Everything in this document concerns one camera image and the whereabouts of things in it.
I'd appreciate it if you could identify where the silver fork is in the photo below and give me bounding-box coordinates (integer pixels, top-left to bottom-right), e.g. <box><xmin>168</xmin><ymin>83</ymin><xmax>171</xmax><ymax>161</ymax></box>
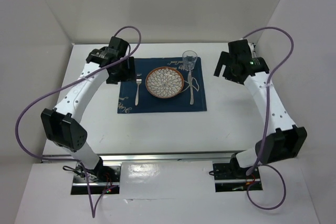
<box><xmin>135</xmin><ymin>73</ymin><xmax>142</xmax><ymax>106</ymax></box>

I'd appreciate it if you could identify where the blue fish placemat cloth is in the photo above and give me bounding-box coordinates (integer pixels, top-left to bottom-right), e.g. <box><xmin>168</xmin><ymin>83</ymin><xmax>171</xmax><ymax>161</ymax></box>
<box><xmin>117</xmin><ymin>57</ymin><xmax>207</xmax><ymax>114</ymax></box>

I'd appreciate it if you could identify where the clear drinking glass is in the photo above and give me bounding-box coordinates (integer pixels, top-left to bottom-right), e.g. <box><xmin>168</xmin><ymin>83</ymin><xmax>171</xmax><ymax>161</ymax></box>
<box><xmin>182</xmin><ymin>50</ymin><xmax>198</xmax><ymax>72</ymax></box>

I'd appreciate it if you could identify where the floral ceramic plate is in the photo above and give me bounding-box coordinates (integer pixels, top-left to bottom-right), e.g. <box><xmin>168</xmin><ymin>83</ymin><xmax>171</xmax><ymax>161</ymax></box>
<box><xmin>145</xmin><ymin>67</ymin><xmax>184</xmax><ymax>99</ymax></box>

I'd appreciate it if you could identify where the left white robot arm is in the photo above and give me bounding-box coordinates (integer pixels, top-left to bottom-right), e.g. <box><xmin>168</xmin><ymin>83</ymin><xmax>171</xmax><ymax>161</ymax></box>
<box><xmin>41</xmin><ymin>36</ymin><xmax>135</xmax><ymax>182</ymax></box>

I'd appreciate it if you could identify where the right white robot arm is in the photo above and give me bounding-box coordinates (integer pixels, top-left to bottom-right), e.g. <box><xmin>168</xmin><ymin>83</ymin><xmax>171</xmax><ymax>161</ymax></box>
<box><xmin>214</xmin><ymin>39</ymin><xmax>307</xmax><ymax>178</ymax></box>

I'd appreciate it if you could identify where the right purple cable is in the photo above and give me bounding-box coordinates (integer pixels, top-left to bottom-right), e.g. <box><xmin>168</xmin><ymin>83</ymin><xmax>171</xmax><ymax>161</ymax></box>
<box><xmin>243</xmin><ymin>26</ymin><xmax>295</xmax><ymax>211</ymax></box>

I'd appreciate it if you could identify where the purple cable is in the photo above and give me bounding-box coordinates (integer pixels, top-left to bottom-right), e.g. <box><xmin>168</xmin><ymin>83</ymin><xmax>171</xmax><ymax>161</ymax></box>
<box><xmin>243</xmin><ymin>26</ymin><xmax>295</xmax><ymax>211</ymax></box>
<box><xmin>15</xmin><ymin>26</ymin><xmax>142</xmax><ymax>219</ymax></box>

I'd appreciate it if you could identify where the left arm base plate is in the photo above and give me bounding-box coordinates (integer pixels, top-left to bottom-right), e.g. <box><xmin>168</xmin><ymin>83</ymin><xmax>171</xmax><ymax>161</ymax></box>
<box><xmin>62</xmin><ymin>164</ymin><xmax>121</xmax><ymax>195</ymax></box>

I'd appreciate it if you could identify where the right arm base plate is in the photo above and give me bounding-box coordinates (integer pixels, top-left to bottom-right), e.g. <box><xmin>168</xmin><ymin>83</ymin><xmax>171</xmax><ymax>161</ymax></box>
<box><xmin>208</xmin><ymin>163</ymin><xmax>263</xmax><ymax>193</ymax></box>

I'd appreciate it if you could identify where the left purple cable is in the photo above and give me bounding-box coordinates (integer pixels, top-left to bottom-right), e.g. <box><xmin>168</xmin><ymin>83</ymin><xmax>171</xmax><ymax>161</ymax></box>
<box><xmin>15</xmin><ymin>26</ymin><xmax>142</xmax><ymax>219</ymax></box>

